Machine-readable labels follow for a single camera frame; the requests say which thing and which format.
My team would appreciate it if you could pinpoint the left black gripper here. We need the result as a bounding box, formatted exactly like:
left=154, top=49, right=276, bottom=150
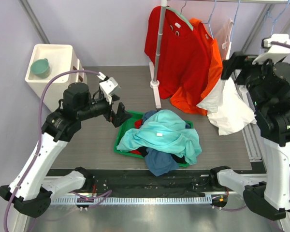
left=77, top=93, right=132, bottom=127

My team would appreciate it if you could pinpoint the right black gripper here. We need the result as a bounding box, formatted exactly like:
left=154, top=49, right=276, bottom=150
left=219, top=50, right=276, bottom=109

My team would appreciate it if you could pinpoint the light teal t shirt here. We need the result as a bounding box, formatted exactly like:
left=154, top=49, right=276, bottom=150
left=116, top=109, right=202, bottom=165

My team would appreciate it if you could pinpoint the blue wire hanger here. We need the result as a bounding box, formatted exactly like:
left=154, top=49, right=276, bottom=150
left=201, top=0, right=218, bottom=39
left=250, top=0, right=290, bottom=55
left=230, top=0, right=241, bottom=42

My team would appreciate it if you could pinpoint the dark blue t shirt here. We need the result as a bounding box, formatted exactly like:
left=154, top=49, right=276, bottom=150
left=138, top=110, right=189, bottom=176

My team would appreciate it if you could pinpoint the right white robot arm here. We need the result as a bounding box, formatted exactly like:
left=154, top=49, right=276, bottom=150
left=208, top=52, right=290, bottom=221

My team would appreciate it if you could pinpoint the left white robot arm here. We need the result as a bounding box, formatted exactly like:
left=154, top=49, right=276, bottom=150
left=0, top=79, right=132, bottom=218

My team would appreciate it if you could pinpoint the red t shirt in tray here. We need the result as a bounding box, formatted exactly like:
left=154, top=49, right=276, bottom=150
left=130, top=119, right=143, bottom=155

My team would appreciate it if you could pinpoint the hanging red t shirt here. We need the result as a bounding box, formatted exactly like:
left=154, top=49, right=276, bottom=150
left=157, top=10, right=197, bottom=99

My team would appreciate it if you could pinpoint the black t shirt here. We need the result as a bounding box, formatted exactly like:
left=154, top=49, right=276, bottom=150
left=137, top=146, right=186, bottom=164

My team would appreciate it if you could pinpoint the hanging orange t shirt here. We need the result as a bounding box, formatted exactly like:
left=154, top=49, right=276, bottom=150
left=170, top=18, right=222, bottom=116

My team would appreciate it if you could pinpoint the green plastic hanger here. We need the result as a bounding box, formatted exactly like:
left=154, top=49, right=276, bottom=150
left=161, top=0, right=194, bottom=31

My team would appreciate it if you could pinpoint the green plastic tray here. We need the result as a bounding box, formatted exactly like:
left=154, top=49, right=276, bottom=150
left=114, top=110, right=194, bottom=168

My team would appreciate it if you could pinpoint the white clothes rack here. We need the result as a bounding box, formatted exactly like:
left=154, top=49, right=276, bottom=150
left=149, top=0, right=290, bottom=109

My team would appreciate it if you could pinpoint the hanging white tank top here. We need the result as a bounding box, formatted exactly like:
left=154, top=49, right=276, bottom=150
left=197, top=19, right=256, bottom=136

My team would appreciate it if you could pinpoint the white drawer cabinet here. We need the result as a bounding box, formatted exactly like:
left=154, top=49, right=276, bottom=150
left=25, top=43, right=87, bottom=112

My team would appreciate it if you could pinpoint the teal cup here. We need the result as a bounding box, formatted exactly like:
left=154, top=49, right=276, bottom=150
left=30, top=58, right=50, bottom=78

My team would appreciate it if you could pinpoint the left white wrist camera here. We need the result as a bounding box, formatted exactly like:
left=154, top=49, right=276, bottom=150
left=97, top=72, right=120, bottom=104

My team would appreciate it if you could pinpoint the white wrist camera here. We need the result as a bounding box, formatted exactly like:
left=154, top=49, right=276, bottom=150
left=97, top=72, right=120, bottom=104
left=252, top=34, right=290, bottom=65

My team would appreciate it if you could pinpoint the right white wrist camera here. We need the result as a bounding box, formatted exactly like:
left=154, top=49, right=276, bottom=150
left=252, top=34, right=290, bottom=65

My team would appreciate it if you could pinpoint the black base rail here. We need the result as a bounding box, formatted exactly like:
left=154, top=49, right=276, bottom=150
left=76, top=169, right=228, bottom=198

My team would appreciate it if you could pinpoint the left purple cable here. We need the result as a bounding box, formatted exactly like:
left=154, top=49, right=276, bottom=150
left=3, top=69, right=104, bottom=232

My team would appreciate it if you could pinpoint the white slotted cable duct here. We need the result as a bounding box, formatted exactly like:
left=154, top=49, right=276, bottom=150
left=49, top=196, right=213, bottom=205

